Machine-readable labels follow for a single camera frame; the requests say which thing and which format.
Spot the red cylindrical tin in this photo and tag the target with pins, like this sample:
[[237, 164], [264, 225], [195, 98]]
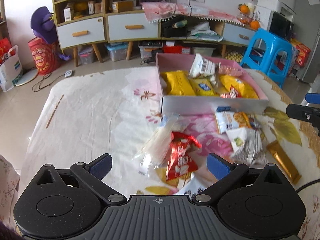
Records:
[[45, 55]]

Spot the orange lotus biscuit packet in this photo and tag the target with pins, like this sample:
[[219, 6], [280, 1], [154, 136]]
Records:
[[228, 120]]

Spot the yellow pastry packet with logo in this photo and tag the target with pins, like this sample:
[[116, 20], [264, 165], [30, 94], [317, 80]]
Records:
[[240, 88]]

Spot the red storage box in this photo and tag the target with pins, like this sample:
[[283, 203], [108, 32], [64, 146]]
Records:
[[178, 49]]

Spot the white grey printed snack packet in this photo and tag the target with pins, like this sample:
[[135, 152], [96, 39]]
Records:
[[203, 67]]

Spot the pink snack packet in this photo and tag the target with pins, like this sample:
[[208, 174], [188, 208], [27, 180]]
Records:
[[232, 71]]

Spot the low wooden tv cabinet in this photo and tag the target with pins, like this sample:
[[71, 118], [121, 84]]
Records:
[[133, 26]]

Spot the white black-text snack packet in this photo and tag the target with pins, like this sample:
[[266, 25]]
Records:
[[247, 146]]

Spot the blue plastic stool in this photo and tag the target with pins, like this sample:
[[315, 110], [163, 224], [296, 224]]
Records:
[[270, 54]]

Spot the black microwave oven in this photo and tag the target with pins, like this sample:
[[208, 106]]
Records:
[[280, 26]]

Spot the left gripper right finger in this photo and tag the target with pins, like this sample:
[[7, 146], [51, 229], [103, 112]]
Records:
[[228, 176]]

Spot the purple plush toy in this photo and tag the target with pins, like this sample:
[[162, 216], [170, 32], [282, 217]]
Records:
[[43, 26]]

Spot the yellow blue-label snack packet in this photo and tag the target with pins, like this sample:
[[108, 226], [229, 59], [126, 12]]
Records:
[[202, 87]]

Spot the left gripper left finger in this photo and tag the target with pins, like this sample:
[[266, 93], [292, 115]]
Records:
[[90, 175]]

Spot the floral tablecloth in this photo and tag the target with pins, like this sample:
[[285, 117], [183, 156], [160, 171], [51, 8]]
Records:
[[117, 112]]

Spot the gold bar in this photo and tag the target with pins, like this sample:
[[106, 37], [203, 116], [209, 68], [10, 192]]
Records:
[[284, 161]]

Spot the plain yellow pastry packet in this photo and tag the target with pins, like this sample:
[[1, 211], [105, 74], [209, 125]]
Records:
[[177, 83]]

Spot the white paper shopping bag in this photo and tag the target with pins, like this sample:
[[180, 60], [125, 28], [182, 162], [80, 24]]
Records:
[[11, 69]]

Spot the pink cardboard box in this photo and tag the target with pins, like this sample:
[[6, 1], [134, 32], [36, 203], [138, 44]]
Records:
[[202, 105]]

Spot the red chip packet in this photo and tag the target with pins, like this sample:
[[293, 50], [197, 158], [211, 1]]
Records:
[[181, 162]]

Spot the wooden shelf cabinet with drawer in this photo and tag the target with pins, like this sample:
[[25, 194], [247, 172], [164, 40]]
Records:
[[80, 23]]

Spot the clear rice cracker packet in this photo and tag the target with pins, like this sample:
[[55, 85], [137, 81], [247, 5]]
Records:
[[153, 153]]

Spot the pink floral cloth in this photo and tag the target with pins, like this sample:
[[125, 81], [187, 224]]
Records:
[[163, 11]]

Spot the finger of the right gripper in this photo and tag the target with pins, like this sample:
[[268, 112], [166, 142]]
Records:
[[313, 98]]

